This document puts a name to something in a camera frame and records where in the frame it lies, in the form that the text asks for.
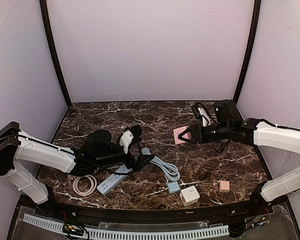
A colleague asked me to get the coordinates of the black corner post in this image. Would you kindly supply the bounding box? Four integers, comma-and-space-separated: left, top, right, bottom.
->
39, 0, 72, 108
232, 0, 262, 105

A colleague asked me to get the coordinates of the black right corner post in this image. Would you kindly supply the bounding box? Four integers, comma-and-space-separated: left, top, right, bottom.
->
232, 0, 262, 105

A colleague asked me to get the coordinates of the white slotted cable duct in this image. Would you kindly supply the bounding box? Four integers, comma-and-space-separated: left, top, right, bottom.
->
22, 213, 230, 240

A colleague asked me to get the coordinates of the blue cube plug adapter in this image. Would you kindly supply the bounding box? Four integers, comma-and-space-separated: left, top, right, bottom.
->
166, 181, 180, 194

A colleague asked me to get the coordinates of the small circuit board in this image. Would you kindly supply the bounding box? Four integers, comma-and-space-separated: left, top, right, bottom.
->
62, 223, 85, 237

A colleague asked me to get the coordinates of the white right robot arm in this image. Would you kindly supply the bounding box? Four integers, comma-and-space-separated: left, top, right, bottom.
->
178, 99, 300, 204

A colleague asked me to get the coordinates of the blue power strip cable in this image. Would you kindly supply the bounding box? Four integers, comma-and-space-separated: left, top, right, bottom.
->
141, 147, 181, 183

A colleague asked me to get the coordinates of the pink cube socket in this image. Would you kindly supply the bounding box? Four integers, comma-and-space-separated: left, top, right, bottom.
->
173, 125, 192, 145

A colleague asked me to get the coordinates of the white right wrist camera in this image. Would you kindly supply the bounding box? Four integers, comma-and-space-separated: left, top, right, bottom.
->
191, 102, 213, 127

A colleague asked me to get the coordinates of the white cube socket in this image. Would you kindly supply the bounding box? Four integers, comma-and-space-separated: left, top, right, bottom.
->
179, 185, 200, 207

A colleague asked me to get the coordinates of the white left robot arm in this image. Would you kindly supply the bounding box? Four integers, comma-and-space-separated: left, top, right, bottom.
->
0, 121, 154, 205

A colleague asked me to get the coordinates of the small pink charger plug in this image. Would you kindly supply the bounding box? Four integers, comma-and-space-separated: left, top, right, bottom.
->
219, 180, 231, 193

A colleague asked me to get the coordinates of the black left corner post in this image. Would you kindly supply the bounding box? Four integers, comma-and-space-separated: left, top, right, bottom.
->
39, 0, 72, 108

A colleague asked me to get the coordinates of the pink coiled cable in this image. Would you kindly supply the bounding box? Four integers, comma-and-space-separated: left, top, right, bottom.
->
72, 174, 98, 196

